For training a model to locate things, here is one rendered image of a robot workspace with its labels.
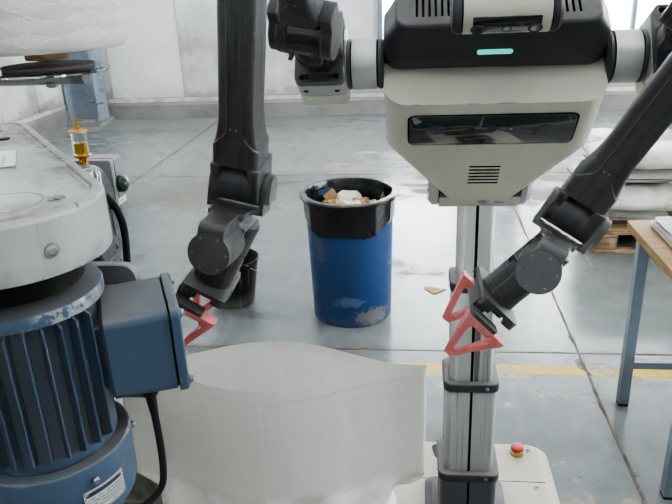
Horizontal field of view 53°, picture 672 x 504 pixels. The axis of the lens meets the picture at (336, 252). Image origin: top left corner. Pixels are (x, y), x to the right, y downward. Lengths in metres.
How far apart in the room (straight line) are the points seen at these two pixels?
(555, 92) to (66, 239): 0.88
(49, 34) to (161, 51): 8.78
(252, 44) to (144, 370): 0.38
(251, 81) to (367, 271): 2.46
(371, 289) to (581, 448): 1.23
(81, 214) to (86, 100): 9.10
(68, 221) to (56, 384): 0.16
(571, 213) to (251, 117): 0.43
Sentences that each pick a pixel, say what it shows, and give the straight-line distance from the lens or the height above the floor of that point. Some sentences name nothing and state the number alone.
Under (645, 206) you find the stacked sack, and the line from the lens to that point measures 4.32.
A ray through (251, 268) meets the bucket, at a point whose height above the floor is 0.23.
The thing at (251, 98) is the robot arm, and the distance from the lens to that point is 0.84.
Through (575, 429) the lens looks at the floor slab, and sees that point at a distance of 2.77.
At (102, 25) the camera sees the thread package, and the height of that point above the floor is 1.55.
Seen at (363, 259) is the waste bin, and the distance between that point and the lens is 3.20.
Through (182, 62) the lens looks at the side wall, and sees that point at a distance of 9.39.
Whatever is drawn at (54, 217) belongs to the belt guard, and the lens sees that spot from 0.59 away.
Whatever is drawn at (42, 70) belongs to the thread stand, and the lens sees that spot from 0.74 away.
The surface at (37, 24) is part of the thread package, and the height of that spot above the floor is 1.56.
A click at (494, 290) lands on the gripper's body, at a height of 1.18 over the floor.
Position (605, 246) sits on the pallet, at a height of 0.05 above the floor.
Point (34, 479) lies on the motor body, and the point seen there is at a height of 1.17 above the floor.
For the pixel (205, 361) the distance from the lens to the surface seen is 1.11.
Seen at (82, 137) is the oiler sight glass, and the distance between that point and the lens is 1.12.
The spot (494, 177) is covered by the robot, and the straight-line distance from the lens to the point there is 1.39.
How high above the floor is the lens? 1.58
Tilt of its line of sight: 21 degrees down
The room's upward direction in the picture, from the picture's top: 2 degrees counter-clockwise
